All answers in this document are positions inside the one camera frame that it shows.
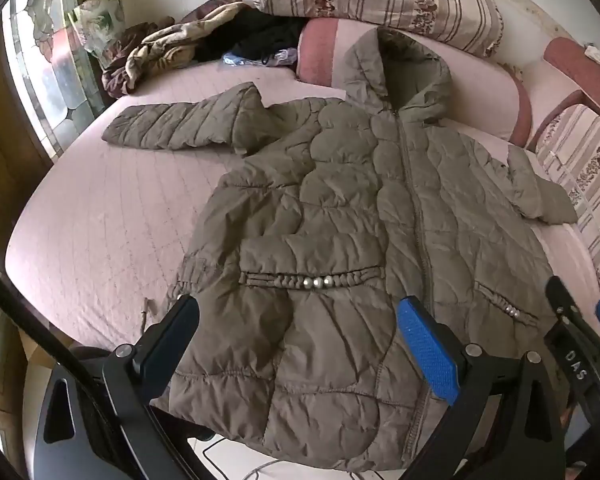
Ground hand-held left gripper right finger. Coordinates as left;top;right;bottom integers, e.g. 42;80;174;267
396;295;567;480

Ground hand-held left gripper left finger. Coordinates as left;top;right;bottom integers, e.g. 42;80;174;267
35;295;201;480

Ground pink maroon bolster pillow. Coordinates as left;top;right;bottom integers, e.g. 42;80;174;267
296;16;532;148

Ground black clothes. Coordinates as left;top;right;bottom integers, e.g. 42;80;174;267
195;8;311;63

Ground pink cushioned chair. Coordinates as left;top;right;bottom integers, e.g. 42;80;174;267
527;35;600;151

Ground clear blue plastic bag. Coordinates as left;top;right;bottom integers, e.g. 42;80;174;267
222;47;298;68

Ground pink quilted bed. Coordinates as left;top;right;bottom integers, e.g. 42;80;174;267
5;57;600;356

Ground striped floral cloth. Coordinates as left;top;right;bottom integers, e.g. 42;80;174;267
535;105;600;306

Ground black cable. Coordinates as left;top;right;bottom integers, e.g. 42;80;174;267
0;254;106;376

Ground olive quilted hooded jacket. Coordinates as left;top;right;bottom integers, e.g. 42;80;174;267
101;27;579;472

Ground green floral cushion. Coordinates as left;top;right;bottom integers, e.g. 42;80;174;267
67;0;127;68

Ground stained glass window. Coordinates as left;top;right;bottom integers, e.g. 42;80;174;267
2;0;111;161

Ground brown floral blanket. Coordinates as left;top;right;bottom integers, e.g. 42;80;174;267
101;0;253;98

